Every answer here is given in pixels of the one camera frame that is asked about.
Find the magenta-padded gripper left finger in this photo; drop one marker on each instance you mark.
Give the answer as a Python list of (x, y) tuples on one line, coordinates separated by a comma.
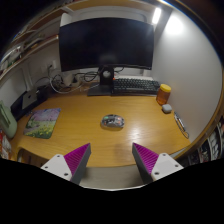
[(60, 165)]

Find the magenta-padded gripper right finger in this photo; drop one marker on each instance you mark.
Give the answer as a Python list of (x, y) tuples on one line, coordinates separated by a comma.
[(165, 164)]

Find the transparent computer mouse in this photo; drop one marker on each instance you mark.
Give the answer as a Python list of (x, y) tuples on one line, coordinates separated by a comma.
[(112, 121)]

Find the flower landscape print mouse pad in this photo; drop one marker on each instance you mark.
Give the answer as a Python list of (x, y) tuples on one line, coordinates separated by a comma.
[(42, 122)]

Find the bookcase with books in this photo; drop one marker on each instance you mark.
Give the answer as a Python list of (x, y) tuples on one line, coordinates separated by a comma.
[(210, 145)]

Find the small grey earbuds case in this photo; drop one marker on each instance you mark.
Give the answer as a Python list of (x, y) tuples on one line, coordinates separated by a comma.
[(167, 108)]

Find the pale green plastic container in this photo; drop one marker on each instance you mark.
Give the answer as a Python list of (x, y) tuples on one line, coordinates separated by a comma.
[(7, 121)]

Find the orange jar with yellow lid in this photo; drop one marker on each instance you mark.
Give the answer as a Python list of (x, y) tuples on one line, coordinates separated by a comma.
[(163, 95)]

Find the black box stand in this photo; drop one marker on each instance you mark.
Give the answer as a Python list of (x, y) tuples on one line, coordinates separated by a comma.
[(18, 110)]

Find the silver mini computer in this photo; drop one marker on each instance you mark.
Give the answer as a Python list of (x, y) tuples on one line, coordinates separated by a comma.
[(30, 99)]

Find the dark mechanical keyboard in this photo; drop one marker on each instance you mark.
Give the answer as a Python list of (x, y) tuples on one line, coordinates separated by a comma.
[(135, 85)]

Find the white power strip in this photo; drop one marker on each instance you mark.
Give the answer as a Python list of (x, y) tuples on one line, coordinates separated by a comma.
[(68, 80)]

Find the black computer monitor with stand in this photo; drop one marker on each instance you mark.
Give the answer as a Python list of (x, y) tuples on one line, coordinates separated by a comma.
[(106, 43)]

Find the bright light bar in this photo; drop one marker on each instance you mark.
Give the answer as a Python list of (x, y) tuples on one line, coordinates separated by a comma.
[(156, 15)]

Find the white wall outlet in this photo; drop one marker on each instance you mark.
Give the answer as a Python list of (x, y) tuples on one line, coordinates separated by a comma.
[(52, 64)]

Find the wooden wall shelf unit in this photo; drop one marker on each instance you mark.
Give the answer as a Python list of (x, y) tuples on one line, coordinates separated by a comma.
[(30, 45)]

